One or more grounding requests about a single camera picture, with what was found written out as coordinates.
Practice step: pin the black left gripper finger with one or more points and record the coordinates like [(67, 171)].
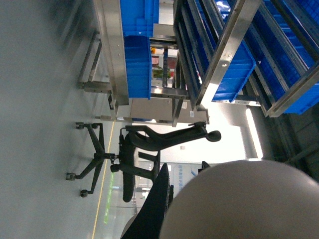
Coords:
[(154, 206)]

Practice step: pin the beige plastic dustpan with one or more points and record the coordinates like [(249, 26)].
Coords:
[(238, 200)]

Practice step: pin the steel shelf rack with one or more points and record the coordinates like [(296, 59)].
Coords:
[(191, 57)]

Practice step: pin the black office chair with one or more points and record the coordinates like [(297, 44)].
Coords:
[(139, 152)]

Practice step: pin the blue storage bin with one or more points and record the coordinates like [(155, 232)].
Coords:
[(139, 16), (138, 66), (237, 74)]

